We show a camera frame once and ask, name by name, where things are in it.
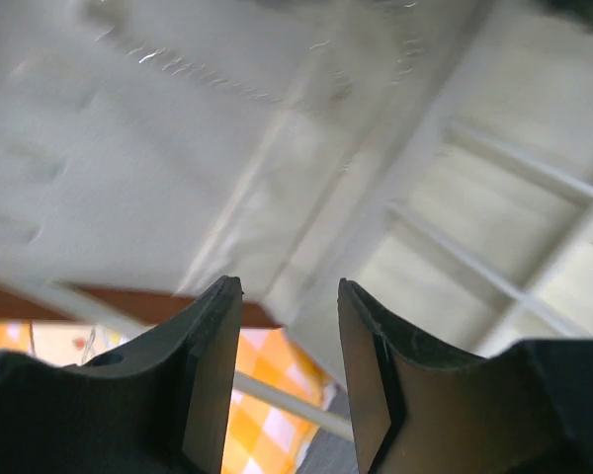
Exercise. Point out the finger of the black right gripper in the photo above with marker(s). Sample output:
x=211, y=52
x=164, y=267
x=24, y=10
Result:
x=580, y=11

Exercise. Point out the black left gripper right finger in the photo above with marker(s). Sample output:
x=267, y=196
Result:
x=420, y=405

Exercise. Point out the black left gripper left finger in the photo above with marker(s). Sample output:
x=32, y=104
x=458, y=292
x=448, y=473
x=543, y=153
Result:
x=157, y=404

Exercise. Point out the brown open jewelry box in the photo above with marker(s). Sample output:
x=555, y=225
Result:
x=439, y=153

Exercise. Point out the orange white checkered cloth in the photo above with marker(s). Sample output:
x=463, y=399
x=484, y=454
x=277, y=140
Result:
x=260, y=438

